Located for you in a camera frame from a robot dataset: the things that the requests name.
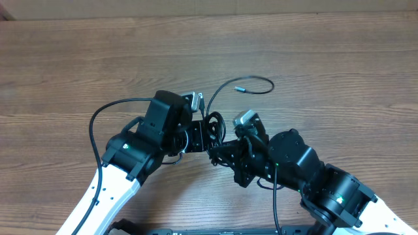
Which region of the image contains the black usb cable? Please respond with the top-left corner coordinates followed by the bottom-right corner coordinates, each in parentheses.
top-left (198, 75), bottom-right (275, 167)

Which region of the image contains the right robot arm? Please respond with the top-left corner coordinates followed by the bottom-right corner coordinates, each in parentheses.
top-left (208, 118), bottom-right (416, 234)

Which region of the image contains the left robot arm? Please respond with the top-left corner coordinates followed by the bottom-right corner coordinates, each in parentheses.
top-left (58, 90), bottom-right (206, 234)

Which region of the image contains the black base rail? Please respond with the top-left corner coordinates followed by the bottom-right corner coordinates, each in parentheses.
top-left (140, 225), bottom-right (311, 235)

